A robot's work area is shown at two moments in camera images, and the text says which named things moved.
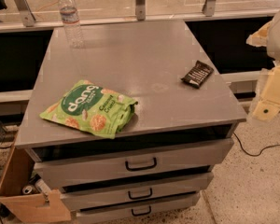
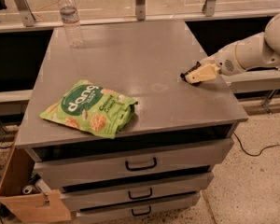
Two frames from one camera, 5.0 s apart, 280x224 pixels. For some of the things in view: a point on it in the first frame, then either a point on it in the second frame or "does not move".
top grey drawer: [100, 167] does not move
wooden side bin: [19, 171] does not move
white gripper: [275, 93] -> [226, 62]
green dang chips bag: [92, 108] does not move
